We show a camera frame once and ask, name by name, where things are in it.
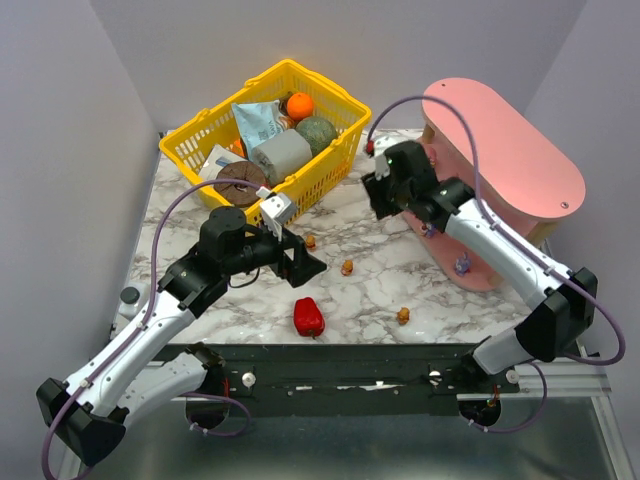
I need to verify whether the orange fruit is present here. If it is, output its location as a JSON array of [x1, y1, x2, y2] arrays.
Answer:
[[286, 92, 315, 122], [233, 139, 246, 156]]

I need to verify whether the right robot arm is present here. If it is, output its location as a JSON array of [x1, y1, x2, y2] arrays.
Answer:
[[362, 137, 597, 382]]

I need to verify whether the green melon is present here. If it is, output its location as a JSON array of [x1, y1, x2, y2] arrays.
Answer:
[[295, 116, 338, 157]]

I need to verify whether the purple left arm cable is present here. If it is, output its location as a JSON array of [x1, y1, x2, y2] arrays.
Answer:
[[41, 179, 271, 480]]

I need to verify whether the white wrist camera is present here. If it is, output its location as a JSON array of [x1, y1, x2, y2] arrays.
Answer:
[[365, 134, 403, 180], [256, 186, 297, 241]]

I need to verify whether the orange bear toy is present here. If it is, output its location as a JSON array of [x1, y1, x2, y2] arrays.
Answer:
[[341, 260, 354, 276], [396, 307, 410, 325], [305, 235, 316, 251]]

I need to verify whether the light blue chips bag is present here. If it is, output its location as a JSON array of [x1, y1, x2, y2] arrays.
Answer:
[[231, 100, 286, 155]]

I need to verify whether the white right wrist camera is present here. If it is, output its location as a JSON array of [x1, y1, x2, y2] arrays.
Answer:
[[365, 134, 403, 180]]

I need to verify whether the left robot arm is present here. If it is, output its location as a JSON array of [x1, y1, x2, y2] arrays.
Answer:
[[36, 198, 327, 467]]

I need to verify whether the white package blue handle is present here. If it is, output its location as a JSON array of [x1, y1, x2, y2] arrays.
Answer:
[[199, 144, 245, 181]]

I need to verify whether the red bell pepper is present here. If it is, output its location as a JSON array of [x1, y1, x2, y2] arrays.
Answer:
[[293, 297, 325, 338]]

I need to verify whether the yellow plastic shopping basket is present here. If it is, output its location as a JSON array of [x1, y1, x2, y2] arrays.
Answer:
[[159, 59, 371, 225]]

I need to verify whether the pink three-tier shelf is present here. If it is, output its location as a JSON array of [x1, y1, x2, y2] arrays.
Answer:
[[399, 76, 587, 293]]

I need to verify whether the black mounting rail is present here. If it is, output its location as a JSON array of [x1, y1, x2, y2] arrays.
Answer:
[[203, 343, 519, 417]]

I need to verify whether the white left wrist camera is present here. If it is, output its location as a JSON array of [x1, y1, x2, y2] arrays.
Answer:
[[256, 186, 297, 241]]

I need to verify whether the purple bunny toy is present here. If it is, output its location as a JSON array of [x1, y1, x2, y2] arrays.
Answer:
[[454, 252, 472, 277]]

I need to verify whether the grey paper towel roll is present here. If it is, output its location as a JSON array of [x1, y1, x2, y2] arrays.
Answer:
[[251, 129, 313, 186]]

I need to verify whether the white bottle black cap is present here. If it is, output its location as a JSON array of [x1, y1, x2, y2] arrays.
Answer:
[[118, 282, 150, 320]]

